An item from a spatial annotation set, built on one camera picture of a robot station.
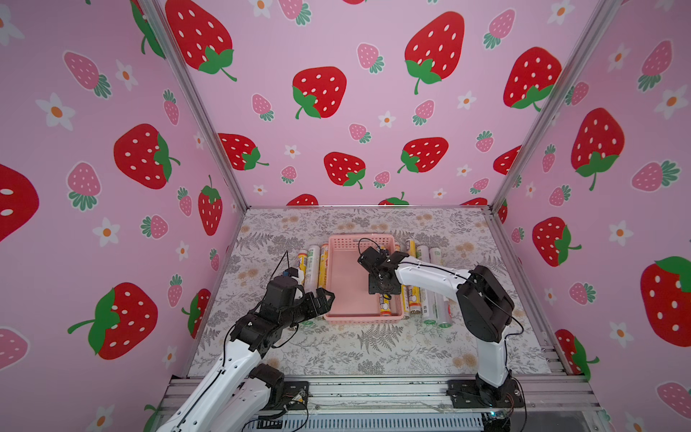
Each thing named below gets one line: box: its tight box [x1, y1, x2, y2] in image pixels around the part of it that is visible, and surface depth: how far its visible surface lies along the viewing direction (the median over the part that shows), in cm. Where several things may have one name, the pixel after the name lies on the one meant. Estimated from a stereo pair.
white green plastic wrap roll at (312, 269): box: [304, 244, 322, 297], surface depth 100 cm
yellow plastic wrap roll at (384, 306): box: [379, 294, 392, 317], surface depth 89 cm
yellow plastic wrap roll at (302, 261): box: [296, 252, 309, 287], surface depth 101 cm
